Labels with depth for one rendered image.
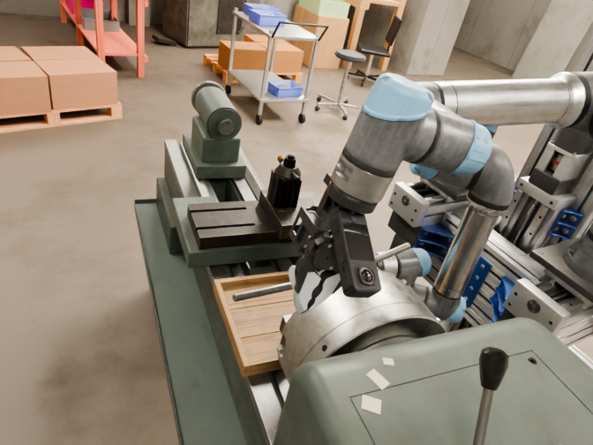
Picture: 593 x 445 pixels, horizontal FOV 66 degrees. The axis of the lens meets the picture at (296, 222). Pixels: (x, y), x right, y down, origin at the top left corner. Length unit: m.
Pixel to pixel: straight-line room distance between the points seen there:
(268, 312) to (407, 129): 0.80
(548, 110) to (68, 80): 3.78
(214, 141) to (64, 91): 2.59
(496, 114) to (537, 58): 9.11
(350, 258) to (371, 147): 0.14
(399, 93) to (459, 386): 0.42
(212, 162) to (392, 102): 1.34
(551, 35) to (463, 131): 9.30
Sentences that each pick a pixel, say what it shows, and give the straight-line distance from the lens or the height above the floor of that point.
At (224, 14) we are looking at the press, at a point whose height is 0.47.
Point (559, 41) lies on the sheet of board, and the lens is 9.80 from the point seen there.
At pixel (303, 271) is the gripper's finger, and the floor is 1.37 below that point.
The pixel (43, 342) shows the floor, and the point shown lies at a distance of 2.40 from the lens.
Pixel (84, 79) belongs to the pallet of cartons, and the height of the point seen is 0.37.
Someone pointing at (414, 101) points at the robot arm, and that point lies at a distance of 0.55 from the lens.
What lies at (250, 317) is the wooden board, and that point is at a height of 0.89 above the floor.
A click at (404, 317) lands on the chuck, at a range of 0.82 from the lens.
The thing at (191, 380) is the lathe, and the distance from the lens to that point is 1.52.
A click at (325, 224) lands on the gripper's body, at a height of 1.42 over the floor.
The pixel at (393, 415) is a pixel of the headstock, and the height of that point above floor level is 1.26.
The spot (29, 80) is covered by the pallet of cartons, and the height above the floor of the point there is 0.39.
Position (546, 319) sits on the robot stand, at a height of 1.08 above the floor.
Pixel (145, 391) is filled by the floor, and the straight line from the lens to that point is 2.16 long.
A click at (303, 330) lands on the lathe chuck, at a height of 1.16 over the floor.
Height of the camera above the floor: 1.76
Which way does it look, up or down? 33 degrees down
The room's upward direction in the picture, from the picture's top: 12 degrees clockwise
